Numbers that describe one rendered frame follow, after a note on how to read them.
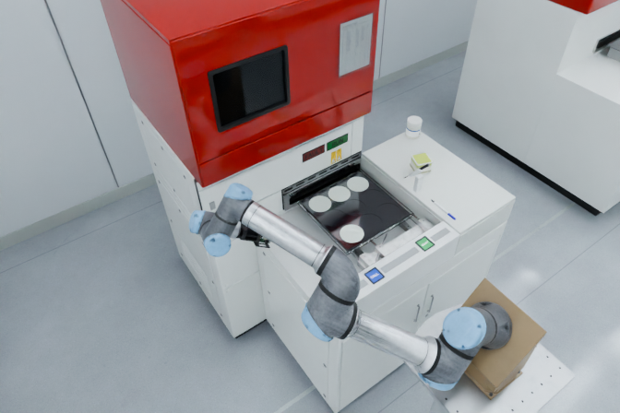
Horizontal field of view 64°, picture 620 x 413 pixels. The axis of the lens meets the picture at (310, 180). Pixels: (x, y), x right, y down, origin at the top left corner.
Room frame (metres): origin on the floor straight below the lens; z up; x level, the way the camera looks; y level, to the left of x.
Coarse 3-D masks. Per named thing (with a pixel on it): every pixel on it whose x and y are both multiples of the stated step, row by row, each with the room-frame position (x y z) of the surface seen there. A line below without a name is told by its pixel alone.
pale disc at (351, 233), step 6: (342, 228) 1.39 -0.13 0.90; (348, 228) 1.39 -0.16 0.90; (354, 228) 1.39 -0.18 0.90; (360, 228) 1.39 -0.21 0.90; (342, 234) 1.36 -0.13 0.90; (348, 234) 1.36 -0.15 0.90; (354, 234) 1.35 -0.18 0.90; (360, 234) 1.35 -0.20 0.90; (348, 240) 1.33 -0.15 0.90; (354, 240) 1.32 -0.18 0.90; (360, 240) 1.32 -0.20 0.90
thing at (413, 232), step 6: (414, 228) 1.40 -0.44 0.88; (420, 228) 1.40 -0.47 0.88; (402, 234) 1.37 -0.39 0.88; (408, 234) 1.36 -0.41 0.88; (414, 234) 1.36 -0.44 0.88; (396, 240) 1.34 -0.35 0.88; (402, 240) 1.34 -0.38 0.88; (408, 240) 1.33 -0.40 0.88; (390, 246) 1.30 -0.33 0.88; (396, 246) 1.30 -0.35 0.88; (372, 252) 1.28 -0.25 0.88; (390, 252) 1.27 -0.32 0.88; (378, 258) 1.24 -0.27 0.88; (360, 264) 1.22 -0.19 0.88
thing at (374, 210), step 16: (352, 176) 1.71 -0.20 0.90; (320, 192) 1.61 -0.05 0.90; (352, 192) 1.61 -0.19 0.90; (368, 192) 1.61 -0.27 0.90; (384, 192) 1.60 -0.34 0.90; (336, 208) 1.51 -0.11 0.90; (352, 208) 1.50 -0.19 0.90; (368, 208) 1.50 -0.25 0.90; (384, 208) 1.50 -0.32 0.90; (400, 208) 1.50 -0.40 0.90; (336, 224) 1.41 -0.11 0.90; (352, 224) 1.41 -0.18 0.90; (368, 224) 1.41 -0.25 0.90; (384, 224) 1.41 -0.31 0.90
